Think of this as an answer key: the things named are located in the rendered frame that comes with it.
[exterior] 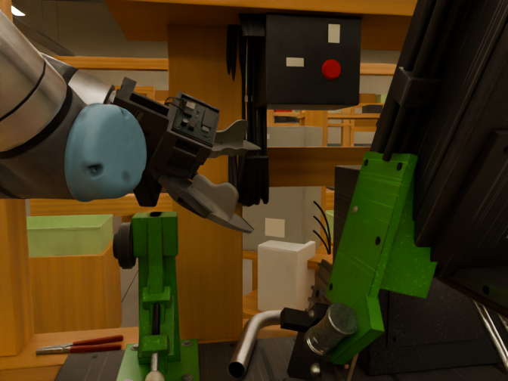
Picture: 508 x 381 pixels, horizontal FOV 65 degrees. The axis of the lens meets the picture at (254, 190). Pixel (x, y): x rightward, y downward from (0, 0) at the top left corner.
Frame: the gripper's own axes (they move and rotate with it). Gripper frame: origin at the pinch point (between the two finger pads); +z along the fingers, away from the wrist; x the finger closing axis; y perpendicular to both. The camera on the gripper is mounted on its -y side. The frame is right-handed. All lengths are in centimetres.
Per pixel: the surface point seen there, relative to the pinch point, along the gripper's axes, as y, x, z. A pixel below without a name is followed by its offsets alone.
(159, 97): -442, 542, -3
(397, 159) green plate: 14.2, -0.1, 11.5
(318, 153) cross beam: -14.6, 32.1, 21.6
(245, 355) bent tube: -26.4, -11.5, 13.2
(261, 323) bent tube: -34.1, -1.5, 20.0
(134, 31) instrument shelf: -11.1, 38.1, -23.8
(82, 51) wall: -638, 820, -200
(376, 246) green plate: 7.6, -8.2, 12.8
